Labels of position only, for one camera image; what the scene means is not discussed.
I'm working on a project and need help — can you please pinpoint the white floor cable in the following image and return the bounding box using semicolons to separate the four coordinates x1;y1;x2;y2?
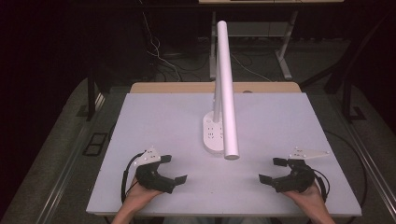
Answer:
140;0;182;82

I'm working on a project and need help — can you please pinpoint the person's right hand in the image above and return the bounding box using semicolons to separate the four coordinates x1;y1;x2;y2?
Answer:
282;182;325;210

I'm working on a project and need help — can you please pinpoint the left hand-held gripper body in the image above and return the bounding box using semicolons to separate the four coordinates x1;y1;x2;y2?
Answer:
133;146;176;195

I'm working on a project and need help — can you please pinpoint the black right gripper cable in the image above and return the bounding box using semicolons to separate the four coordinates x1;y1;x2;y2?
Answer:
312;168;332;203

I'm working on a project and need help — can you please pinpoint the black floor frame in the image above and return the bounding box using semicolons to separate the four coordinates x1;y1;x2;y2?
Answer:
81;132;109;157

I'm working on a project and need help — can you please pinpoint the person's left hand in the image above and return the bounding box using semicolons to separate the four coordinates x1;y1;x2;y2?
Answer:
123;176;163;209

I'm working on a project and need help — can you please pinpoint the white metal desk frame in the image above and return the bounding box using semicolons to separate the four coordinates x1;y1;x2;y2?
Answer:
198;0;345;81

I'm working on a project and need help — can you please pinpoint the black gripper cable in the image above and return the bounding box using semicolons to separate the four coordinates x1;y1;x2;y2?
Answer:
120;151;147;203
312;168;332;203

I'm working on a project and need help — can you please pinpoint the black metal stand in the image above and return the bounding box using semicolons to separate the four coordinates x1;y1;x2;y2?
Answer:
298;8;396;123
85;66;98;122

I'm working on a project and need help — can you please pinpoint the metal floor rail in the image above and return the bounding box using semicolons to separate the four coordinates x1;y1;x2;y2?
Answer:
35;92;106;224
334;92;396;206

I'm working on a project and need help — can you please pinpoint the white desk lamp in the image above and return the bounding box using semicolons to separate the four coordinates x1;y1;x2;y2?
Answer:
202;20;241;161

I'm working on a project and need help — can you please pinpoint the long black floor cable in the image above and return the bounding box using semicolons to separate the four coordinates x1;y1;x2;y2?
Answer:
324;130;369;209

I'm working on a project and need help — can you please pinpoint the thin white cable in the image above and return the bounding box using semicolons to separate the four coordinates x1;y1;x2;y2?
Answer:
230;53;273;83

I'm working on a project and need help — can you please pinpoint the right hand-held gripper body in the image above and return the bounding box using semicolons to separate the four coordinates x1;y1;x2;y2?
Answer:
272;147;332;194

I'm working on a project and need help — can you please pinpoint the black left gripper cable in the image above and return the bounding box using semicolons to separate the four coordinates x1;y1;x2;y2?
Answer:
120;151;147;203

